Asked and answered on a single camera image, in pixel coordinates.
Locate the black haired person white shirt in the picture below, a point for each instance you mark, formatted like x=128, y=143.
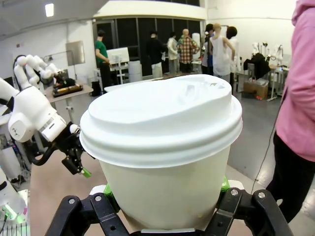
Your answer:
x=235, y=49

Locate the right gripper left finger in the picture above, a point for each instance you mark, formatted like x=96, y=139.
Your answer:
x=81, y=216

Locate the black trousers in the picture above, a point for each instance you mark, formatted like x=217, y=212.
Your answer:
x=295, y=182

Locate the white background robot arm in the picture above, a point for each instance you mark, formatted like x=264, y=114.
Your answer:
x=41, y=65
x=21, y=73

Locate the black tray with items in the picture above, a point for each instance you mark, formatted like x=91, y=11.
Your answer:
x=67, y=89

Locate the wooden background table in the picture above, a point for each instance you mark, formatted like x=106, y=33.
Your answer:
x=86, y=91

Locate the person in blue top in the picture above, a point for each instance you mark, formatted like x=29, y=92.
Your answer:
x=206, y=59

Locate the grey wall panel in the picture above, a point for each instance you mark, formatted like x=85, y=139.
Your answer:
x=75, y=52

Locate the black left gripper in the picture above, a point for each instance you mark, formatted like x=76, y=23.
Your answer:
x=67, y=145

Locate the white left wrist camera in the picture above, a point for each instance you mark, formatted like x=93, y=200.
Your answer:
x=74, y=128

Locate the white computer monitor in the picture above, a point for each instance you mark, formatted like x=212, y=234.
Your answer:
x=118, y=55

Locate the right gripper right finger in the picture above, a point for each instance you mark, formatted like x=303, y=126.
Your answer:
x=248, y=216

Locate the person in black jacket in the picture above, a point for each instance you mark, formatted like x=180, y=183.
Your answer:
x=155, y=54

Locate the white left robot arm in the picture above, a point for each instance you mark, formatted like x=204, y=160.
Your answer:
x=29, y=110

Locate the ceiling light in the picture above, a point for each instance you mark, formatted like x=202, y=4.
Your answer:
x=49, y=9

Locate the white base with green light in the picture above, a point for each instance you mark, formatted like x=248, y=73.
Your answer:
x=11, y=194

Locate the person in white jacket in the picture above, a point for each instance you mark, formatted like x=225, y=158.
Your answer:
x=173, y=54

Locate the brown cardboard box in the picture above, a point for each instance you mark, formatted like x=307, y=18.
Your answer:
x=256, y=88

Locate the white cylinder bin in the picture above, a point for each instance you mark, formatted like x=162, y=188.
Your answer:
x=135, y=71

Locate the person in green shirt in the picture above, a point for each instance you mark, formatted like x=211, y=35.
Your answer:
x=102, y=54

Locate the black backpack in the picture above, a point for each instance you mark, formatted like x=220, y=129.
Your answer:
x=96, y=88

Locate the white paper cup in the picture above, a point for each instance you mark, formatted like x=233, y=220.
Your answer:
x=160, y=191

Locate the black hanging cloth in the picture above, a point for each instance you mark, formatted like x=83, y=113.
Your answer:
x=257, y=65

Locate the white plastic cup lid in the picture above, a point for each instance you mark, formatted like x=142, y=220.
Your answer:
x=160, y=127

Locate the pink hoodie torso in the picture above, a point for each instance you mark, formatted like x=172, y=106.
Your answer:
x=300, y=86

